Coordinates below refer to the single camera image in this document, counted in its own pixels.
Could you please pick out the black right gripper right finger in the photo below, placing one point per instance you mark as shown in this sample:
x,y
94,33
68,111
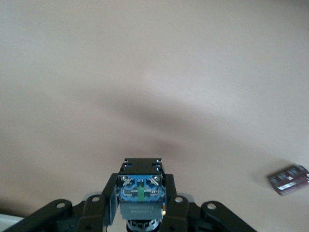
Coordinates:
x,y
193,217

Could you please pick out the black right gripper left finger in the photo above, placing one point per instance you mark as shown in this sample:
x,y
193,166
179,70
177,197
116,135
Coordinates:
x,y
84,215

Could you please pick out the red push button switch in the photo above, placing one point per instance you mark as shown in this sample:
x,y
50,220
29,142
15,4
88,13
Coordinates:
x,y
140,188

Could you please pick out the small dark purple block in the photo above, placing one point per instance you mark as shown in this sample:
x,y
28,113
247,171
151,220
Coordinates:
x,y
288,180

